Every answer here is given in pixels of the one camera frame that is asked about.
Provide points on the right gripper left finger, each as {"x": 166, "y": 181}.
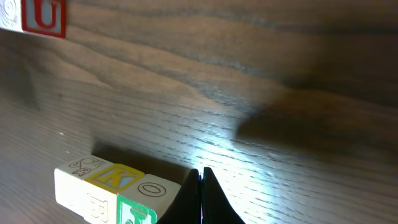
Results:
{"x": 186, "y": 207}

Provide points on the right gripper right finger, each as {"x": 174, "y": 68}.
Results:
{"x": 216, "y": 208}

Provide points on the green letter J block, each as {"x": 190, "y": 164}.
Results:
{"x": 145, "y": 201}

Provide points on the plain white wooden block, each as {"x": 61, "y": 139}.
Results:
{"x": 70, "y": 185}

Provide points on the red letter A block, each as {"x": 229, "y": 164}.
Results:
{"x": 35, "y": 17}

